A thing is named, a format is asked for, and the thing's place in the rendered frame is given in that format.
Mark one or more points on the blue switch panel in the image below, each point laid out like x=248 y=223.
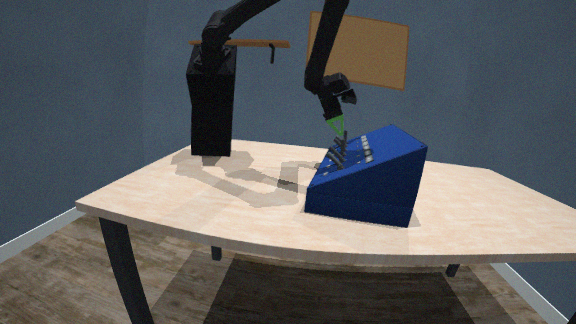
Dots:
x=378 y=183

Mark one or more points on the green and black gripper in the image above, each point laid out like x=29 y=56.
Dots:
x=333 y=118

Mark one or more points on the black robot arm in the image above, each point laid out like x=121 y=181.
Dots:
x=216 y=33

